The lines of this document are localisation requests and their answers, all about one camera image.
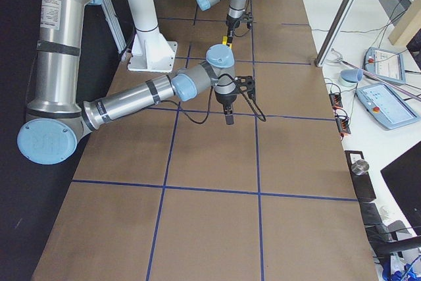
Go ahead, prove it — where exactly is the black box on desk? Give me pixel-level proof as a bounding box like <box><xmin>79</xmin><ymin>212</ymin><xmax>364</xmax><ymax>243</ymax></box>
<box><xmin>345</xmin><ymin>150</ymin><xmax>376</xmax><ymax>203</ymax></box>

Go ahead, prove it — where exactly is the near teach pendant tablet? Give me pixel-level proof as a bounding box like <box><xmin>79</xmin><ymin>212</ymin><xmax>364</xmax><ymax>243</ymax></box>
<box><xmin>356</xmin><ymin>84</ymin><xmax>420</xmax><ymax>130</ymax></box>

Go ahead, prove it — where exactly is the far teach pendant tablet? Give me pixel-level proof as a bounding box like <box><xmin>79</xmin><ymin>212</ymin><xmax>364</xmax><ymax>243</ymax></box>
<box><xmin>363</xmin><ymin>47</ymin><xmax>406</xmax><ymax>84</ymax></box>

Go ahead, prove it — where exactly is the small metal cup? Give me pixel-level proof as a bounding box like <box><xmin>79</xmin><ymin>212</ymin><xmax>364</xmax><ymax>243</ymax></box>
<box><xmin>351</xmin><ymin>159</ymin><xmax>370</xmax><ymax>176</ymax></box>

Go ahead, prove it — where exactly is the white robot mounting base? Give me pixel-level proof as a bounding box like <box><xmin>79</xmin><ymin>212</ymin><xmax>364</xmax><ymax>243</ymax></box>
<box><xmin>128</xmin><ymin>32</ymin><xmax>178</xmax><ymax>73</ymax></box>

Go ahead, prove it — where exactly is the yellow wooden block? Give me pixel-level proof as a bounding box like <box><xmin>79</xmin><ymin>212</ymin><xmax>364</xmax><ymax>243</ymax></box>
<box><xmin>222</xmin><ymin>36</ymin><xmax>233</xmax><ymax>47</ymax></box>

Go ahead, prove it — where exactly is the black computer monitor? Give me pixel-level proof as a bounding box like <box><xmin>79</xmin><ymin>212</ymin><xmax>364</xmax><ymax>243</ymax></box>
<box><xmin>381</xmin><ymin>142</ymin><xmax>421</xmax><ymax>227</ymax></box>

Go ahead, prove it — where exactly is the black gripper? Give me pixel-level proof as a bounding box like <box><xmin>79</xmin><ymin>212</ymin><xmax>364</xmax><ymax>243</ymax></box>
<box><xmin>226</xmin><ymin>16</ymin><xmax>241</xmax><ymax>47</ymax></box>
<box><xmin>215</xmin><ymin>92</ymin><xmax>237</xmax><ymax>125</ymax></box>

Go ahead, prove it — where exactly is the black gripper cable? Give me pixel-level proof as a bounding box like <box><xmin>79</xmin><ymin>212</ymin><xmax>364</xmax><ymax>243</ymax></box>
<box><xmin>234</xmin><ymin>14</ymin><xmax>254</xmax><ymax>38</ymax></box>
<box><xmin>157</xmin><ymin>75</ymin><xmax>267</xmax><ymax>125</ymax></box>

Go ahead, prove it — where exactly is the teach pendant tablet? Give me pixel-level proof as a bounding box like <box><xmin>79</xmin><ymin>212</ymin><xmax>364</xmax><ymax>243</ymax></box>
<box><xmin>356</xmin><ymin>84</ymin><xmax>420</xmax><ymax>130</ymax></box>
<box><xmin>363</xmin><ymin>47</ymin><xmax>406</xmax><ymax>84</ymax></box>

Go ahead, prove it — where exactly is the long reacher grabber stick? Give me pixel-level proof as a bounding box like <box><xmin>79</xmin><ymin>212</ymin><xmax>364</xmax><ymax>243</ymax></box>
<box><xmin>330</xmin><ymin>48</ymin><xmax>421</xmax><ymax>101</ymax></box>

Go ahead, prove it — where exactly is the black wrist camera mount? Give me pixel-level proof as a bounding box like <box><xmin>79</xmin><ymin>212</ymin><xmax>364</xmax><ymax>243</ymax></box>
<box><xmin>235</xmin><ymin>76</ymin><xmax>256</xmax><ymax>101</ymax></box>
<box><xmin>241</xmin><ymin>12</ymin><xmax>253</xmax><ymax>30</ymax></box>

